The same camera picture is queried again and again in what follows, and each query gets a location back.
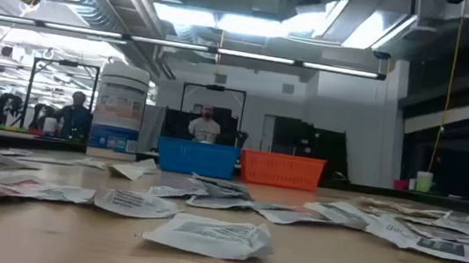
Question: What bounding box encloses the white packet black square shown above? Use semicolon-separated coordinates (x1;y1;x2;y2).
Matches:
92;185;185;224
362;211;469;263
300;196;372;231

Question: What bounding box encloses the person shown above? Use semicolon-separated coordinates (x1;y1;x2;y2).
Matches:
186;102;225;146
53;89;95;142

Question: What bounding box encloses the blue plastic basket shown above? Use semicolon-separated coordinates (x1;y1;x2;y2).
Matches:
154;135;242;182

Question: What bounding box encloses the orange plastic basket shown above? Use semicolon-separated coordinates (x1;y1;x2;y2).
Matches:
237;149;329;194

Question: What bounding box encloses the black partition panel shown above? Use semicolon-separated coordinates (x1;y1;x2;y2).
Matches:
267;115;355;183

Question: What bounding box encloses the grey cloth panel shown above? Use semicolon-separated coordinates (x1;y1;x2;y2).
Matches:
137;104;167;157

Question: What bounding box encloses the crumpled white text packet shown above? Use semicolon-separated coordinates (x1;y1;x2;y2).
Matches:
140;208;278;263

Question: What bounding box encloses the long LED light bar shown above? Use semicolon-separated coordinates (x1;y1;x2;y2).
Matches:
0;11;390;83

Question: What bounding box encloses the long white strip packet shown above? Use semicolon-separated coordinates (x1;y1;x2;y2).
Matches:
106;152;162;185

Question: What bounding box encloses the small black dome object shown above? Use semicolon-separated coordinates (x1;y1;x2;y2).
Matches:
330;170;348;184

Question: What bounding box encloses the white wipes canister blue label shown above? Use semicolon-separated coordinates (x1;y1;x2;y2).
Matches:
85;60;153;164

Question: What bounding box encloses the small red container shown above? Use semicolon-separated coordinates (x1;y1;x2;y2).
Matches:
392;178;410;192

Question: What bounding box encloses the small white bottle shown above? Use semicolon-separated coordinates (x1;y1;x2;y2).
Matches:
41;116;59;137

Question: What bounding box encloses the pale green cup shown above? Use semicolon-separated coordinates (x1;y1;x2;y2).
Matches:
414;170;436;194

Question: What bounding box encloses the black rig frame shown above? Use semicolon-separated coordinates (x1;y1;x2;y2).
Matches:
176;81;248;147
19;55;102;136

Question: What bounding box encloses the yellow power cable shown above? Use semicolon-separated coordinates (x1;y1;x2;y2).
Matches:
427;0;467;175

